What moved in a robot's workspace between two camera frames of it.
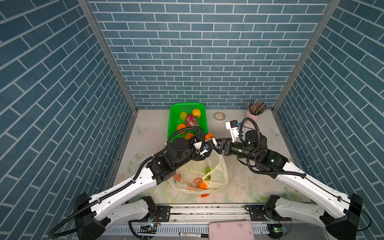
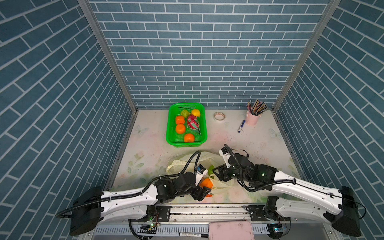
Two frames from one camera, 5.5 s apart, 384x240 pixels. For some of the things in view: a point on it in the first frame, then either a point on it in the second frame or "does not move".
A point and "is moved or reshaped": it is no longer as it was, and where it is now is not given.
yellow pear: x=196 y=112 does not move
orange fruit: x=189 y=135 does not move
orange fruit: x=181 y=126 does not move
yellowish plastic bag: x=202 y=176 does not move
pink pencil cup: x=249 y=122 does not move
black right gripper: x=226 y=145 to x=222 y=170
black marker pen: x=194 y=234 does not move
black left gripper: x=198 y=158 to x=197 y=196
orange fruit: x=202 y=185 is moved or reshaped
